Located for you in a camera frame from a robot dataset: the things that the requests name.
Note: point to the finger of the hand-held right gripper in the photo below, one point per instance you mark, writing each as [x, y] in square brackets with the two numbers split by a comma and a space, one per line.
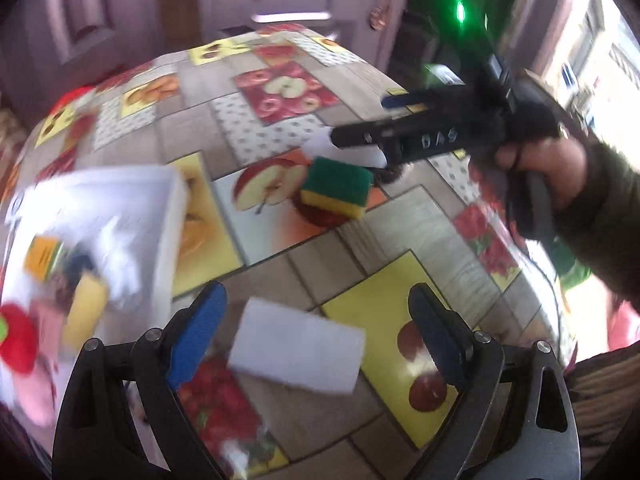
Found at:
[420, 97]
[395, 135]

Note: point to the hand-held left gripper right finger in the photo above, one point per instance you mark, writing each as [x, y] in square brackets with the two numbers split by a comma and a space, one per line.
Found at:
[437, 331]

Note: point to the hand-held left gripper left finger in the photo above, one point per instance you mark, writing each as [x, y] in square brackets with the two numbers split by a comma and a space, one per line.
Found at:
[197, 330]

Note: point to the green and yellow sponge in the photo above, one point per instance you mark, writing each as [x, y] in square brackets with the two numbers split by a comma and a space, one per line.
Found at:
[335, 185]

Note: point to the white cardboard box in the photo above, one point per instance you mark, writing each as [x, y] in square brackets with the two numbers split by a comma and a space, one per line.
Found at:
[165, 240]

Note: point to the white foam sponge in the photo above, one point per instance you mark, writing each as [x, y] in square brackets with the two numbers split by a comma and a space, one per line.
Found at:
[345, 152]
[300, 347]

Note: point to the white cloth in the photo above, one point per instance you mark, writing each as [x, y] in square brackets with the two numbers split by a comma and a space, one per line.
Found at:
[125, 255]

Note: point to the pink plush ball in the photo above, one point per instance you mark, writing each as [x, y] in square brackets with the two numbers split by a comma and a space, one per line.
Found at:
[37, 390]

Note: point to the red plush apple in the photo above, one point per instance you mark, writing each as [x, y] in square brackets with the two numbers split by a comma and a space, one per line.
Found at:
[17, 340]

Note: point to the person's right forearm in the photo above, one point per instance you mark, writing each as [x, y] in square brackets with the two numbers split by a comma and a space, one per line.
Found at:
[610, 210]

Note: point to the person's right hand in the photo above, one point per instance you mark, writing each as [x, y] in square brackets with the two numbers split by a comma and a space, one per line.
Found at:
[555, 160]

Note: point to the fruit print tablecloth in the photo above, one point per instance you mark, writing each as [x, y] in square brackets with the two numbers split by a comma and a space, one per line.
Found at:
[280, 110]

